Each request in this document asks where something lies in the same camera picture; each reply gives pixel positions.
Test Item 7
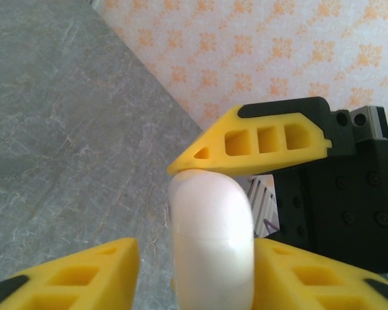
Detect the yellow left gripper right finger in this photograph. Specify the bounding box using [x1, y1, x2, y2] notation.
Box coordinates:
[253, 238, 388, 310]

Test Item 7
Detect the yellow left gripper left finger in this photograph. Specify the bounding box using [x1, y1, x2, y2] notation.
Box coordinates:
[0, 238, 140, 310]

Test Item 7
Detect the white charging case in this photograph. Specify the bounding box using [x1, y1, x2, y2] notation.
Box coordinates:
[167, 170, 257, 310]

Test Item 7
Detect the aluminium table edge rail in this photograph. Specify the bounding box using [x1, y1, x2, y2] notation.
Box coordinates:
[247, 176, 279, 240]

